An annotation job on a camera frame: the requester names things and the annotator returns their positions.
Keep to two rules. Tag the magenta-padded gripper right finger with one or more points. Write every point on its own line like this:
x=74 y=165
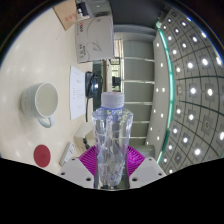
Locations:
x=136 y=161

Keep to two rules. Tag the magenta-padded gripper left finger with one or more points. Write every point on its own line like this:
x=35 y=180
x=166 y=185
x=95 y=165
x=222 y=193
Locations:
x=87 y=163

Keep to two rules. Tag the clear plastic water bottle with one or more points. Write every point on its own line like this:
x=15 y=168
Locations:
x=111 y=140

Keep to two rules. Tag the small white remote control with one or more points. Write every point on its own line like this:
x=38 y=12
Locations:
x=67 y=154

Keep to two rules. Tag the flat round red coaster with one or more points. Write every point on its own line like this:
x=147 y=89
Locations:
x=42 y=155

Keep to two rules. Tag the white printed paper sheet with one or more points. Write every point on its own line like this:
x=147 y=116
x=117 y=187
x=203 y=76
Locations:
x=77 y=93

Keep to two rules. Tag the black conference phone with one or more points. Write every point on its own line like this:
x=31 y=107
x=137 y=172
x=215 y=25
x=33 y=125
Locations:
x=91 y=83

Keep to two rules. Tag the white ceramic mug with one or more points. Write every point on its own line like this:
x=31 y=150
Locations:
x=30 y=103

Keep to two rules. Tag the group of ceiling lights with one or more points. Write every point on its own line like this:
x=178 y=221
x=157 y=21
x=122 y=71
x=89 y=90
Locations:
x=192 y=90

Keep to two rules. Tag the white cardboard paper box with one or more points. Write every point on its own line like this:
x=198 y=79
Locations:
x=95 y=40

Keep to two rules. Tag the black desktop device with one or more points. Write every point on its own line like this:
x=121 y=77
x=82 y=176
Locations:
x=85 y=8

